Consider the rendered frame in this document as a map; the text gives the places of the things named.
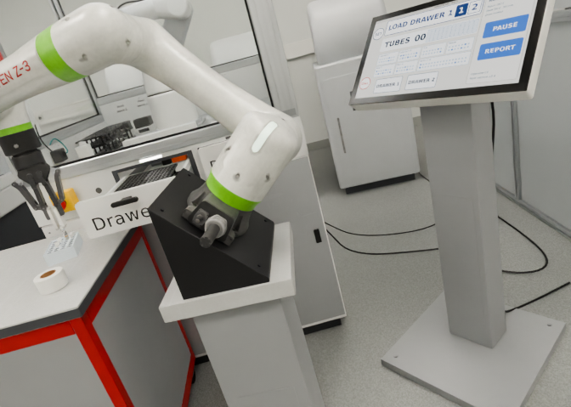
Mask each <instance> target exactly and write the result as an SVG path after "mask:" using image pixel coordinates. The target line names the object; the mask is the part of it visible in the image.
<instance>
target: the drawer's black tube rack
mask: <svg viewBox="0 0 571 407"><path fill-rule="evenodd" d="M177 165H178V163H176V164H172V165H169V166H166V167H160V168H157V169H154V170H150V171H147V172H142V173H138V174H135V175H132V176H129V177H128V178H127V179H126V180H125V181H124V182H123V183H122V184H121V185H120V186H119V187H118V188H117V189H116V190H115V191H114V192H117V191H120V190H124V189H129V188H132V187H136V186H139V185H142V184H147V183H151V182H155V181H157V180H161V179H164V178H170V177H173V176H177V174H178V173H179V172H180V171H178V172H176V170H175V168H176V167H177ZM114 192H113V193H114Z"/></svg>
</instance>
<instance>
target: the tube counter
mask: <svg viewBox="0 0 571 407"><path fill-rule="evenodd" d="M479 21H480V18H476V19H472V20H465V21H462V22H457V23H454V24H449V25H443V26H439V27H435V28H431V29H427V30H423V31H417V32H416V34H415V38H414V41H413V44H412V46H413V45H418V44H423V43H427V42H435V41H439V40H444V39H448V38H452V37H460V36H465V35H469V34H473V33H477V30H478V24H479Z"/></svg>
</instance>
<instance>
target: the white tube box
mask: <svg viewBox="0 0 571 407"><path fill-rule="evenodd" d="M75 234H76V235H75V237H74V238H71V237H70V236H69V235H68V236H69V238H70V239H69V240H66V239H65V237H61V240H62V242H60V243H59V245H60V246H59V247H56V246H55V244H54V242H56V241H57V240H52V241H51V242H50V244H49V246H48V248H47V250H46V251H45V253H44V254H43V257H44V259H45V261H46V263H47V265H48V266H49V267H50V266H53V265H55V264H57V263H62V262H64V261H66V260H69V259H72V258H74V257H78V254H79V252H80V250H81V247H82V243H83V241H82V238H81V236H80V234H79V232H76V233H75Z"/></svg>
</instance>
